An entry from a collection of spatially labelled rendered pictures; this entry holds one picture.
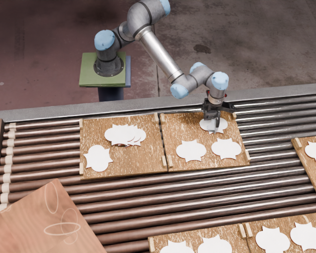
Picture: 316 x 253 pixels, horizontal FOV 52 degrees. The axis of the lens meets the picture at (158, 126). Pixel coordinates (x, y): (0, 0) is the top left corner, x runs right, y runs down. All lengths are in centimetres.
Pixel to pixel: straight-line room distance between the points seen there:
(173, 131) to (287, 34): 278
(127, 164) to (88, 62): 79
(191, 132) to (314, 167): 63
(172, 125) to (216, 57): 199
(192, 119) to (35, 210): 90
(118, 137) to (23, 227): 59
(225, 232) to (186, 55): 241
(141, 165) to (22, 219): 57
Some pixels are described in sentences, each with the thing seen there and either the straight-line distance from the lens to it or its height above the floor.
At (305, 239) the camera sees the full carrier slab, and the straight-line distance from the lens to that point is 160.
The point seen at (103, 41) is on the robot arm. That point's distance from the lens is 190.
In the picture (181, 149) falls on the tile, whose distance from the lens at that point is 164.
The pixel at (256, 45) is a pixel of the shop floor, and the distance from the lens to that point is 392.
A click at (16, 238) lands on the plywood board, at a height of 104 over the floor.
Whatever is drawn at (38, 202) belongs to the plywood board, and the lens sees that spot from 144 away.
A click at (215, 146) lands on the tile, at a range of 168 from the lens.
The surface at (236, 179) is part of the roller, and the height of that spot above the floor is 91.
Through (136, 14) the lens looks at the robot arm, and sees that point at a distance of 155.
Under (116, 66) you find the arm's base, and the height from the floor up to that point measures 93.
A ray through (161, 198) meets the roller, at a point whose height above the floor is 92.
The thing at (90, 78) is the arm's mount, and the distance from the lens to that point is 202.
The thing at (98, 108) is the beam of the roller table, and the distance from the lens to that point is 183.
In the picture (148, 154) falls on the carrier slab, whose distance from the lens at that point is 162.
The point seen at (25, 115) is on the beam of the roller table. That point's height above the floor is 92.
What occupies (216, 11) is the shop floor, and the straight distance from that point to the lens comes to 431.
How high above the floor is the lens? 231
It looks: 53 degrees down
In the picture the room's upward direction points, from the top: 6 degrees clockwise
